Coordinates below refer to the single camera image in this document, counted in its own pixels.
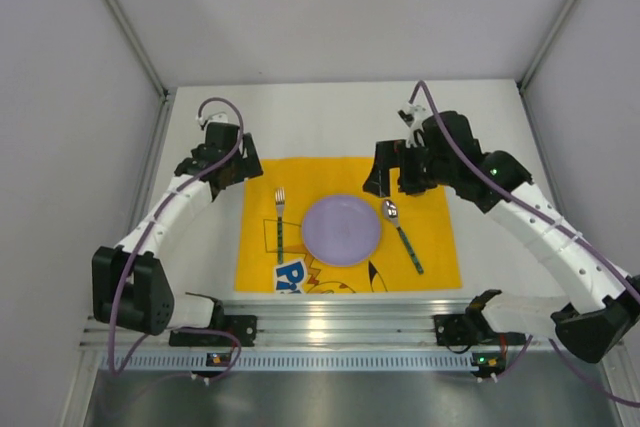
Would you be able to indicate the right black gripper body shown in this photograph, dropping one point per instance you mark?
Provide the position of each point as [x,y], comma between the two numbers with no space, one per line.
[403,170]

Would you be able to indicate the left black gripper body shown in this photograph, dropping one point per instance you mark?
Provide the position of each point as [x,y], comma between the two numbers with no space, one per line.
[239,167]

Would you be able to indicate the fork with green handle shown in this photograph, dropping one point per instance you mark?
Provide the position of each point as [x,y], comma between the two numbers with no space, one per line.
[280,200]

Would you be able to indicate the spoon with green handle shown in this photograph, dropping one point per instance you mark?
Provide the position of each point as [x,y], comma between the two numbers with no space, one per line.
[390,213]

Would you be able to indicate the yellow Pikachu cloth placemat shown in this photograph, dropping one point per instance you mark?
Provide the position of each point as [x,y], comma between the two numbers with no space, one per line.
[425,220]

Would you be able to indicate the purple plastic plate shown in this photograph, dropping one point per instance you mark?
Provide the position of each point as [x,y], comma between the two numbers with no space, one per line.
[341,230]

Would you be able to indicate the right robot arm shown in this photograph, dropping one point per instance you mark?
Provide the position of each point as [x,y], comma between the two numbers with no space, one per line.
[598,305]

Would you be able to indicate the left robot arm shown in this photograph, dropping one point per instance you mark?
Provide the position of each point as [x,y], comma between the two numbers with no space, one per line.
[132,281]

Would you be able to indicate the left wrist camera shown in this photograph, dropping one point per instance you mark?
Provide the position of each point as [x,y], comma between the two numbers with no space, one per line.
[218,117]

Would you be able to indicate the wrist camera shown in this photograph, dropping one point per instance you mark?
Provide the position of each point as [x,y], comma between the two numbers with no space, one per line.
[413,116]
[218,117]

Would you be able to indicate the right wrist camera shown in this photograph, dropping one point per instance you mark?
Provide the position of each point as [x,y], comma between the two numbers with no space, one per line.
[413,116]

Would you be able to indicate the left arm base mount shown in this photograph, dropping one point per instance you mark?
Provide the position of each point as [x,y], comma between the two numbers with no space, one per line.
[233,330]

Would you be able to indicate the aluminium front rail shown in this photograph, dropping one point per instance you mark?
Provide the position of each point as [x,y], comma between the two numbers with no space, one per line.
[342,322]

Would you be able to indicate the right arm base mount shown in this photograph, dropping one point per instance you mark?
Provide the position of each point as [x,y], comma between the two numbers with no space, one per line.
[459,332]

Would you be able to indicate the left aluminium frame post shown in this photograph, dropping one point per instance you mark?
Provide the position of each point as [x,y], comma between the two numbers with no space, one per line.
[136,46]

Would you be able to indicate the grey slotted cable duct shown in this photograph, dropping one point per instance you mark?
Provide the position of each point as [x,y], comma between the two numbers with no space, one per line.
[316,361]

